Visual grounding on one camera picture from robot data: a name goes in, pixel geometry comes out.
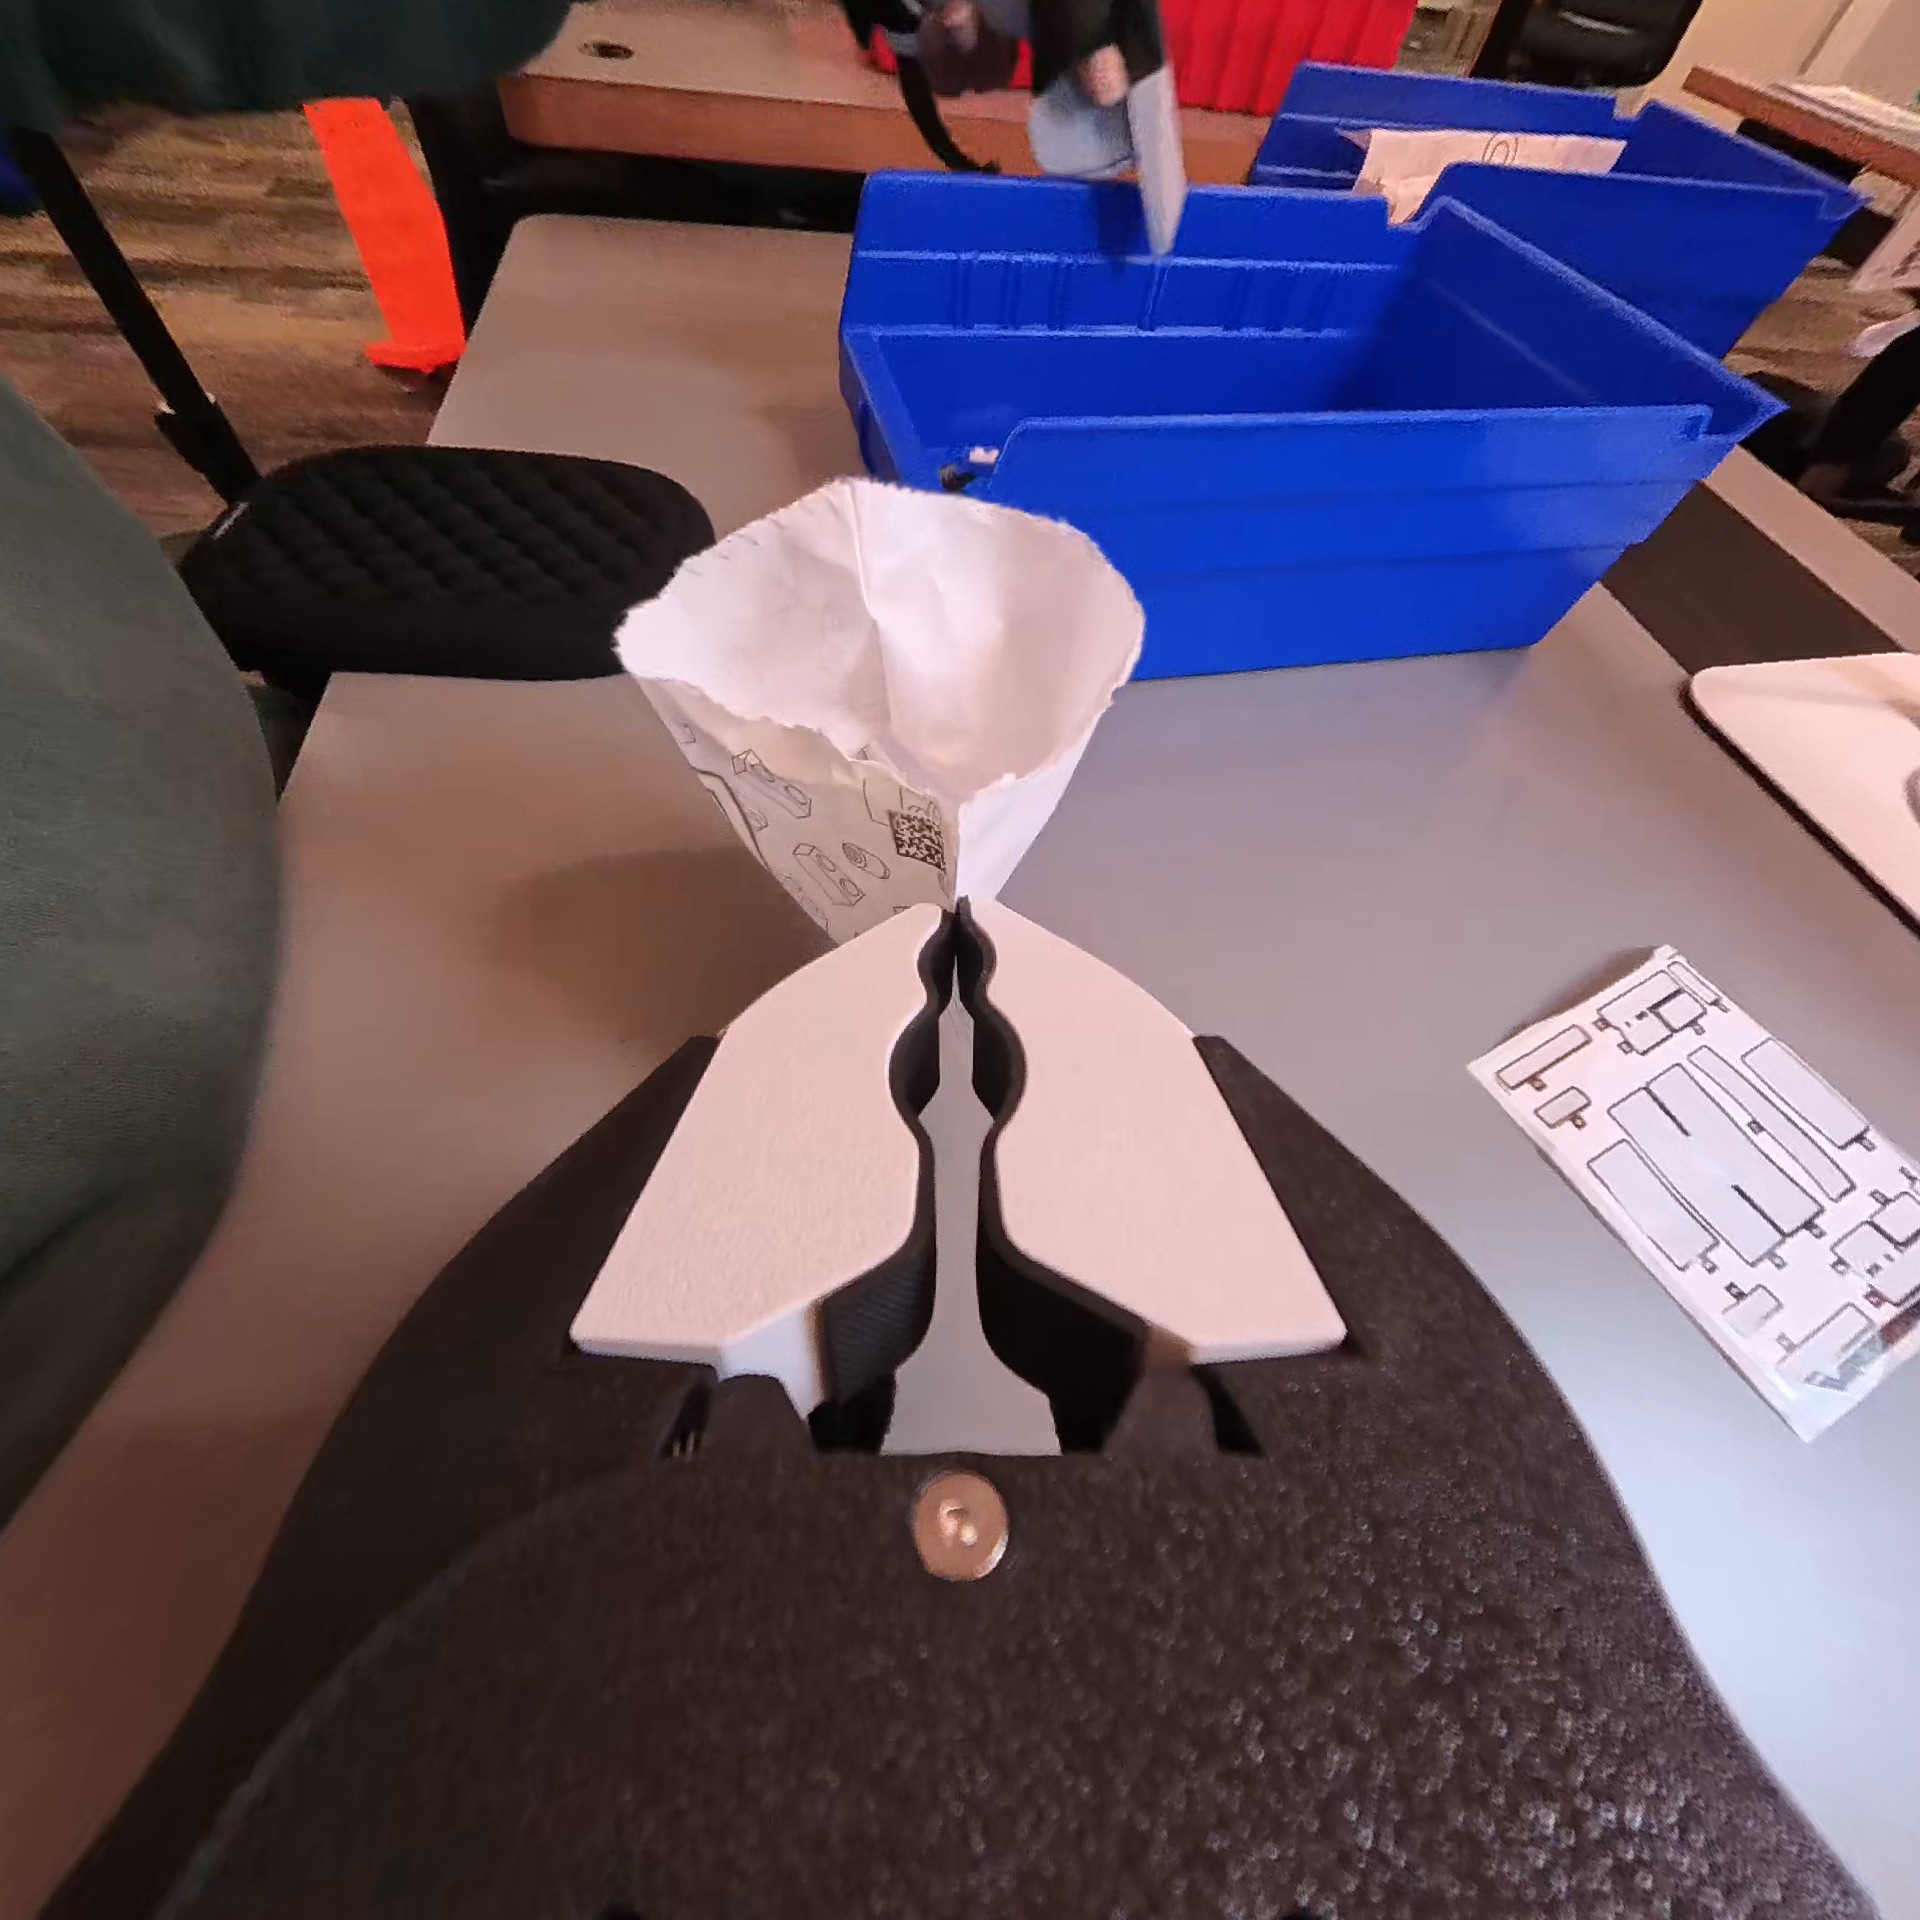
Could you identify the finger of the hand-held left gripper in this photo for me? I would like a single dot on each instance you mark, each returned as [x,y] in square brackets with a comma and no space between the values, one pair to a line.
[1158,165]

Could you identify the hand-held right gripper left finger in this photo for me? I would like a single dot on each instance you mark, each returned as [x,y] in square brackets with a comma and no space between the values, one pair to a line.
[751,1200]

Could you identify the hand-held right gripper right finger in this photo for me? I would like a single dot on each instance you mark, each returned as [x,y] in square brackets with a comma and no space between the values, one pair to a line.
[1156,1200]

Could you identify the blue plastic bin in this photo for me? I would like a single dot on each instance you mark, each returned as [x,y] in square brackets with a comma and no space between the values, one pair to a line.
[1725,211]
[1350,511]

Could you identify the white printed paper bag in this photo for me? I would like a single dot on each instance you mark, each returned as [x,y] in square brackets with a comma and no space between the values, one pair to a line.
[901,629]

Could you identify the white sticker sheet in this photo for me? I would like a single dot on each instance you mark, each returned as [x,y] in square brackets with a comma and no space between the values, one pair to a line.
[1694,1172]

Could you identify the person's left forearm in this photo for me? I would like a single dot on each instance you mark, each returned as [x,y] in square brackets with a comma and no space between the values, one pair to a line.
[226,44]

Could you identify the pile of loose lego pieces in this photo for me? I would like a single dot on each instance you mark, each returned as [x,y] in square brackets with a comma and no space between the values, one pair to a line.
[983,456]

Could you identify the red ribbed bin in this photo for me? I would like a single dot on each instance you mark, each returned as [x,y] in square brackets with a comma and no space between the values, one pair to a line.
[1291,54]

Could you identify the wooden office table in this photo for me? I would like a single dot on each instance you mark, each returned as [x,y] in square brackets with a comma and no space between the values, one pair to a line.
[722,107]
[1799,120]

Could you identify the black padded chair armrest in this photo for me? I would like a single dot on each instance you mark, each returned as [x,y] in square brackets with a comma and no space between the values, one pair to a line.
[451,557]

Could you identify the orange post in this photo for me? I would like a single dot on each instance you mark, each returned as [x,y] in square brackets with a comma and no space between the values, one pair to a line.
[390,226]

